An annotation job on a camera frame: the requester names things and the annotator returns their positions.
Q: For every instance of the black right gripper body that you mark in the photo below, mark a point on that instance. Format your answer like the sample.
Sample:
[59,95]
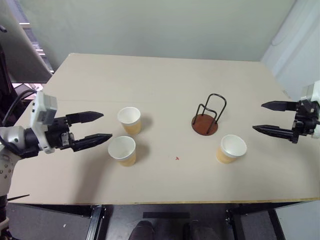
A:
[305,120]

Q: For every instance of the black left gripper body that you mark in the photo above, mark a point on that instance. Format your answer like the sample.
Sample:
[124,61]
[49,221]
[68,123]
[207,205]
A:
[58,133]

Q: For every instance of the yellow paper cup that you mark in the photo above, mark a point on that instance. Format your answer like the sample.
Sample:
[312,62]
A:
[122,153]
[231,148]
[130,120]

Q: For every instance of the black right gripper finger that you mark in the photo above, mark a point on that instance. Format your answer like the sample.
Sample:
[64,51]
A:
[278,105]
[272,130]

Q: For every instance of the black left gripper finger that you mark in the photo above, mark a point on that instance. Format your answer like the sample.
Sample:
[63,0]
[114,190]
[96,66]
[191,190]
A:
[86,116]
[91,140]

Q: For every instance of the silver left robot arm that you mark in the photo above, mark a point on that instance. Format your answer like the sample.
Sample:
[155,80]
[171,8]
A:
[12,140]

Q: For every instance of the dark rounded shape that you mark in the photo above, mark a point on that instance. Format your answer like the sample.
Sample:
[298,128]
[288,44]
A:
[141,231]

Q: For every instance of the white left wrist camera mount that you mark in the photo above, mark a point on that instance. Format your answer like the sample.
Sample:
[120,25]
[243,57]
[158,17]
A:
[42,113]

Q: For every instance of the black table leg frame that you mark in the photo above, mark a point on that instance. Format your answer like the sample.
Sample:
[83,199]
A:
[96,221]
[236,222]

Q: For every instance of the grey partition panel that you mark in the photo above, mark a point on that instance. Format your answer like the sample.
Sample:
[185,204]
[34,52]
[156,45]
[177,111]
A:
[25,50]

